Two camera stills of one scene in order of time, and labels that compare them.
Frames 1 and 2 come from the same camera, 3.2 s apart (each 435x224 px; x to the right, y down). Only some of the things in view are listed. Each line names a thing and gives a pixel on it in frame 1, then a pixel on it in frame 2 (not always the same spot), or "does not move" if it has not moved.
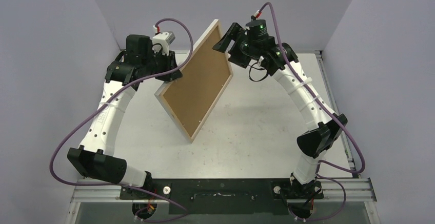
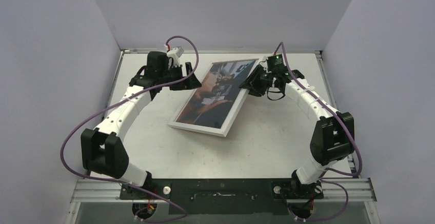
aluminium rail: (358, 190) does not move
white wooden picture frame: (225, 83) → (232, 118)
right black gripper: (233, 42) → (258, 79)
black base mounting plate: (223, 196) does not move
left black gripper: (170, 61) → (190, 83)
